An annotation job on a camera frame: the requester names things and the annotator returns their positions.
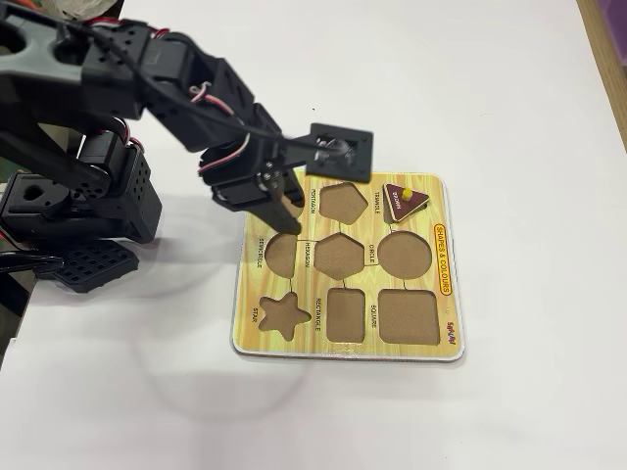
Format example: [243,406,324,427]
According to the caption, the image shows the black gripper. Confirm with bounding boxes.
[198,130,307,236]

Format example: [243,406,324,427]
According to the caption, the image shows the brown triangle piece yellow pin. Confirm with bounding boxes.
[381,182,431,222]

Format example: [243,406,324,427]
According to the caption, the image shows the purple background object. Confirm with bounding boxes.
[593,0,627,79]

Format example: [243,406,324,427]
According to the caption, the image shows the wooden shapes puzzle board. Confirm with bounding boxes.
[229,170,467,364]

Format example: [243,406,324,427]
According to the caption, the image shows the white crumpled background item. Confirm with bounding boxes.
[38,0,120,19]

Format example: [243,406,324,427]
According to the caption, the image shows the black square wrist camera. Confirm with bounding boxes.
[286,121,376,185]

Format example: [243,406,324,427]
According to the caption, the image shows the red white servo wire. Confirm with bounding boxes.
[188,81,237,117]
[195,131,254,180]
[97,115,147,154]

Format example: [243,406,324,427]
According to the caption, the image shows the black camera cable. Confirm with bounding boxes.
[58,19,344,159]

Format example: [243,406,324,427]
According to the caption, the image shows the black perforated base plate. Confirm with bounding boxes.
[48,237,141,295]

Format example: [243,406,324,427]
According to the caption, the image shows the black base cable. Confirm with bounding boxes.
[0,249,66,281]

